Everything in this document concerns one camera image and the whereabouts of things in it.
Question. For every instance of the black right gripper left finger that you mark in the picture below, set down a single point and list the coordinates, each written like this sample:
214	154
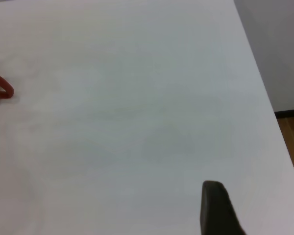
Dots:
215	210

